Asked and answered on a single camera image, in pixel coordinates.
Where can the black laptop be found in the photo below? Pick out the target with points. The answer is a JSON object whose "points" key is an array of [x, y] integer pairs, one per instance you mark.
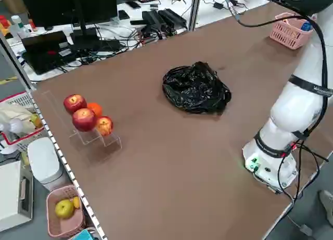
{"points": [[41, 52]]}

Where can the blue snack box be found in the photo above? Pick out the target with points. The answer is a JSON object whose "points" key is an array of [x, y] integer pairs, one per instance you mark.
{"points": [[307, 26]]}

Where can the black power supply unit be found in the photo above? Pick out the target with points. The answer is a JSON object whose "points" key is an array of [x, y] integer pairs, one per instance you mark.
{"points": [[153, 17], [173, 16]]}

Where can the black plastic bag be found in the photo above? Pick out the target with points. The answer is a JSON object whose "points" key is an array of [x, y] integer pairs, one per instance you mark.
{"points": [[195, 89]]}

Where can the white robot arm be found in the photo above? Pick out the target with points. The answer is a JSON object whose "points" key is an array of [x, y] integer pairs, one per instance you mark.
{"points": [[291, 115]]}

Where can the white basket red rim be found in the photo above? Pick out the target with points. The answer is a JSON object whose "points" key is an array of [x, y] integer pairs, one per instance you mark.
{"points": [[15, 98]]}

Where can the small yellow fruit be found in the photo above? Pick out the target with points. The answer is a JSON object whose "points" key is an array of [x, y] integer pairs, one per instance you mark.
{"points": [[76, 202]]}

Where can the white cabinet box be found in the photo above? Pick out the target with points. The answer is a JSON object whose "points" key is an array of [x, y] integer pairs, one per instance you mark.
{"points": [[10, 193]]}

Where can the pink plastic basket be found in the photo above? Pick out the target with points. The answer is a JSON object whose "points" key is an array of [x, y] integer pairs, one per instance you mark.
{"points": [[288, 34], [62, 229]]}

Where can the aluminium table edge rail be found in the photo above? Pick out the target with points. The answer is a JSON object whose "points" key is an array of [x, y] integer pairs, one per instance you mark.
{"points": [[68, 169]]}

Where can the orange fruit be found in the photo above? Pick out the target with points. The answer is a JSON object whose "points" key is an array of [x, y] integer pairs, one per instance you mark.
{"points": [[95, 109]]}

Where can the black smartphone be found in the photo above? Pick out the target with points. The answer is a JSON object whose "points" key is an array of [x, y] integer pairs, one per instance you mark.
{"points": [[132, 4]]}

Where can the clear bottle white cap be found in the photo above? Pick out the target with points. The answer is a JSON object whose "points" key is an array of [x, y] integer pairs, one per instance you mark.
{"points": [[18, 26]]}

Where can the white light bulb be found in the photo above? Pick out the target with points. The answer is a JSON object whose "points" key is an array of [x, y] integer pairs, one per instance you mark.
{"points": [[15, 125]]}

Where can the black power adaptor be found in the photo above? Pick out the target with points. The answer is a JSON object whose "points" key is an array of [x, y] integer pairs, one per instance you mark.
{"points": [[233, 2], [218, 5]]}

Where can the teal box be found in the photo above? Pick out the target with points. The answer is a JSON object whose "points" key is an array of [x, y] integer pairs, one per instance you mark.
{"points": [[84, 236]]}

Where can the aluminium frame post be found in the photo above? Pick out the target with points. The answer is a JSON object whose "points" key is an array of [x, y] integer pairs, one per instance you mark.
{"points": [[194, 8], [18, 65]]}

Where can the clear acrylic fruit stand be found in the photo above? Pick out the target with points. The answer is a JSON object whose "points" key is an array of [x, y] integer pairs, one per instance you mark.
{"points": [[112, 142]]}

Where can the white rounded bin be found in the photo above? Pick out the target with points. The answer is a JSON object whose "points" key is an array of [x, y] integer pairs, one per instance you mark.
{"points": [[44, 159]]}

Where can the black monitor with stand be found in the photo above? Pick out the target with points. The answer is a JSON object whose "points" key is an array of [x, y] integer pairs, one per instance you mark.
{"points": [[65, 5]]}

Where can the yellow pear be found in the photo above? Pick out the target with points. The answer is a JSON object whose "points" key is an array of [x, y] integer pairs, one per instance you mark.
{"points": [[64, 209]]}

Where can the red yellow apple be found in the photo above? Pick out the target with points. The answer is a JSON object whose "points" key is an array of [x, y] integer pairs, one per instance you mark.
{"points": [[104, 125]]}

